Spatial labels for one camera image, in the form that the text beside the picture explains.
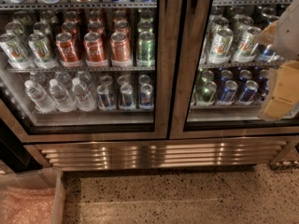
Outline stainless steel fridge base grille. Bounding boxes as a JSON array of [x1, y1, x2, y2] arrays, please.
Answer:
[[25, 135, 298, 172]]

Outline water bottle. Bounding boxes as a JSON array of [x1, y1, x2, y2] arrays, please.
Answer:
[[50, 78, 77, 112], [72, 77, 96, 112], [24, 80, 56, 114]]

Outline middle water bottle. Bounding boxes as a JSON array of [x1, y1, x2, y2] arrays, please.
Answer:
[[50, 78, 77, 112]]

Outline front left coca-cola can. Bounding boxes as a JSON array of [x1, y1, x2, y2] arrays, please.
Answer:
[[56, 32, 82, 68]]

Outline right door silver blue can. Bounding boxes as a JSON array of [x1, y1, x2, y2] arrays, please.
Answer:
[[258, 45, 279, 63]]

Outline clear plastic storage bin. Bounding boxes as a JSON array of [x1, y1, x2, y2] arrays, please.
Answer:
[[0, 168, 66, 224]]

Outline right water bottle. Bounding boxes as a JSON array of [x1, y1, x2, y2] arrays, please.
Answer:
[[72, 77, 96, 112]]

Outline door 7up can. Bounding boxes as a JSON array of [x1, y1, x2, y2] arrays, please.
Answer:
[[232, 26, 262, 63], [208, 28, 234, 64]]

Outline front green soda can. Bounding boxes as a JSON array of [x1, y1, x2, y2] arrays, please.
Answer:
[[136, 31, 155, 66]]

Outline right red bull can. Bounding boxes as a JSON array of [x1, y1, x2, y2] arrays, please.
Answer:
[[140, 83, 153, 110]]

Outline front left 7up can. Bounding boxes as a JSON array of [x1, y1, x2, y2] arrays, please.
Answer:
[[0, 33, 30, 70]]

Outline right door green can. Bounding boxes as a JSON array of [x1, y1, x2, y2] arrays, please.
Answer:
[[196, 81, 217, 106]]

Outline middle red bull can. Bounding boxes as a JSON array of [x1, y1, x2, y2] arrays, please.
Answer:
[[120, 84, 135, 110]]

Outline coca-cola can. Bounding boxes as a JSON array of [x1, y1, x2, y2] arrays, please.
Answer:
[[83, 32, 108, 67], [56, 32, 82, 68]]

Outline right door left blue can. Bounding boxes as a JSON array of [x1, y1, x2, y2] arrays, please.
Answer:
[[217, 80, 238, 105]]

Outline pink bubble wrap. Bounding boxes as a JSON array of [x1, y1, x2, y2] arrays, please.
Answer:
[[0, 187, 55, 224]]

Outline red bull can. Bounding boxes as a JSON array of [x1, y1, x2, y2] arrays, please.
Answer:
[[140, 83, 153, 110], [96, 85, 116, 111], [120, 84, 135, 110]]

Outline left water bottle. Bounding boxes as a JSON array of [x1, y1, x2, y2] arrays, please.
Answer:
[[24, 80, 56, 114]]

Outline glass fridge door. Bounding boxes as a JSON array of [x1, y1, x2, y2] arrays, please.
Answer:
[[170, 0, 299, 139], [0, 0, 181, 144]]

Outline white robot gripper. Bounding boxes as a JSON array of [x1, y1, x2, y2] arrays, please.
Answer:
[[257, 0, 299, 121]]

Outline right door left 7up can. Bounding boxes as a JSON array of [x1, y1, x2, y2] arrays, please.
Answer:
[[208, 28, 234, 64]]

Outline left red bull can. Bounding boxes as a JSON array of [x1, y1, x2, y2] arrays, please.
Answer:
[[96, 85, 116, 111]]

